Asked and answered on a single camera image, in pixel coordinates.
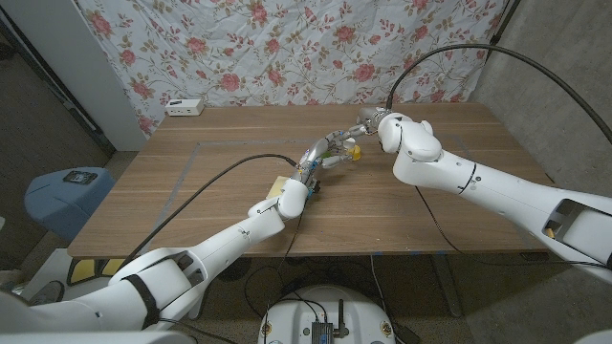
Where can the white robot torso base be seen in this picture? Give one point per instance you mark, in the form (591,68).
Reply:
(296,315)

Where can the yellow and black mat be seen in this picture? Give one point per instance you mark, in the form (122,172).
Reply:
(83,270)

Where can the black power brick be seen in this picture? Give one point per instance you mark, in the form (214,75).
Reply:
(406,334)

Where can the clear medicine bottle white cap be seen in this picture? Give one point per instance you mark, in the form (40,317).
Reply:
(348,143)

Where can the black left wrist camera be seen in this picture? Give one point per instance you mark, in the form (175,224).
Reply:
(314,187)

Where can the grey table leg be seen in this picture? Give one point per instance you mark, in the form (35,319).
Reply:
(447,286)

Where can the black phone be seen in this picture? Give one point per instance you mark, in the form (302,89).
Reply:
(80,177)

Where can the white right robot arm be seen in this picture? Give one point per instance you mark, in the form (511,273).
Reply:
(502,191)

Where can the white table leg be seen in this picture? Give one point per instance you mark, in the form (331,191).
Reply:
(195,313)

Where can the white power strip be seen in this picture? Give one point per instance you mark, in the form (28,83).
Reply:
(184,107)

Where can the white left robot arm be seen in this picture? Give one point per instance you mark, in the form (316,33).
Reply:
(225,243)

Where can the blue stool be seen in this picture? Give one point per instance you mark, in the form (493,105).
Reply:
(67,205)

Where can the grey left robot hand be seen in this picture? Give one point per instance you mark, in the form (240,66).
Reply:
(316,152)

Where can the yellow sticky note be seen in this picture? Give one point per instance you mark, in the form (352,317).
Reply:
(277,186)

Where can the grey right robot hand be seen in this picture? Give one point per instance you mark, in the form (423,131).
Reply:
(370,119)

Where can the grey shoe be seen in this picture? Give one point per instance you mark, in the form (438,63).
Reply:
(45,292)

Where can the floral backdrop cloth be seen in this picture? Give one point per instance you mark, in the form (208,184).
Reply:
(287,48)

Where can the black backdrop pole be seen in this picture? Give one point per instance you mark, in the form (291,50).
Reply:
(502,21)

